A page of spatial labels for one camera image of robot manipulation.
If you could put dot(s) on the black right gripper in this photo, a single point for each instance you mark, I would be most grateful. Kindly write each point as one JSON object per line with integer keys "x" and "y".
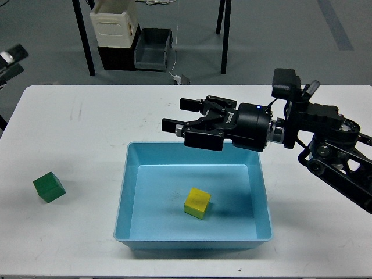
{"x": 247, "y": 127}

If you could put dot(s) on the yellow wooden block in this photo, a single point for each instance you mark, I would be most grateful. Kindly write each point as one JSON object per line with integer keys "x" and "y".
{"x": 197, "y": 203}

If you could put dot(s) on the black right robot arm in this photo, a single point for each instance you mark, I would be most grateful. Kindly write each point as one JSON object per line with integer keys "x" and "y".
{"x": 328, "y": 139}

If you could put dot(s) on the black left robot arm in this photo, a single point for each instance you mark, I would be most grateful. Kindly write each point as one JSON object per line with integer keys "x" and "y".
{"x": 10, "y": 60}

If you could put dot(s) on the blue plastic box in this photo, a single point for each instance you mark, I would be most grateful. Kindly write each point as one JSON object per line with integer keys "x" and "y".
{"x": 174, "y": 197}

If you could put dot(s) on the black storage box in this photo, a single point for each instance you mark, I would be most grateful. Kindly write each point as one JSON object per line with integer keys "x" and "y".
{"x": 119, "y": 58}

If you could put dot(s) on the white power adapter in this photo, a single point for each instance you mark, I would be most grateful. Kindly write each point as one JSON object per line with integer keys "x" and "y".
{"x": 177, "y": 79}

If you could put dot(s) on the grey plastic bin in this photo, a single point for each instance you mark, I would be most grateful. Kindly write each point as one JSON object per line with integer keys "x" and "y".
{"x": 152, "y": 49}

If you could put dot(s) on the black right table leg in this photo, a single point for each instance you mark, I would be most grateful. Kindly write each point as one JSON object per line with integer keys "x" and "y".
{"x": 223, "y": 21}

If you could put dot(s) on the black table leg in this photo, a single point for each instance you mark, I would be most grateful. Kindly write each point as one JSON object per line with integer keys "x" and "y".
{"x": 83, "y": 36}
{"x": 223, "y": 21}

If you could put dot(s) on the cream plastic crate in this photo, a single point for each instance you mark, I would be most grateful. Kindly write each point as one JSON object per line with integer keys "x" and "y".
{"x": 114, "y": 23}

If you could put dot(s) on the green wooden block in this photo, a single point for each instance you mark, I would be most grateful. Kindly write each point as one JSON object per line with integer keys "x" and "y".
{"x": 49, "y": 187}

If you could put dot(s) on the black left table leg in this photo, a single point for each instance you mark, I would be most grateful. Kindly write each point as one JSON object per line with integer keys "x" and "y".
{"x": 83, "y": 36}

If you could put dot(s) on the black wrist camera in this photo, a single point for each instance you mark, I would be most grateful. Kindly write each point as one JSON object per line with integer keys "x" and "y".
{"x": 286, "y": 84}

